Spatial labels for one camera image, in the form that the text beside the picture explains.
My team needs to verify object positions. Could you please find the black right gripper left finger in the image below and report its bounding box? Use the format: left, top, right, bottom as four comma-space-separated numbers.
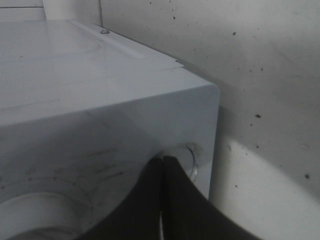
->
83, 157, 163, 240

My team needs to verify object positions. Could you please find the white timer knob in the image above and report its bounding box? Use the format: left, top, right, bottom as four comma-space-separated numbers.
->
0, 192, 83, 240

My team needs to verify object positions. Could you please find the white microwave oven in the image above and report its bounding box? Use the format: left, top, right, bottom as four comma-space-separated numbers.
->
0, 20, 219, 232

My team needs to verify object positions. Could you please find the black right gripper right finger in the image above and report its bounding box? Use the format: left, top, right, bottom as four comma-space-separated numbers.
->
162, 156, 257, 240

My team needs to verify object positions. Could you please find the round door release button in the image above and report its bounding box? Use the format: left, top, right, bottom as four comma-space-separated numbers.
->
159, 142, 208, 182

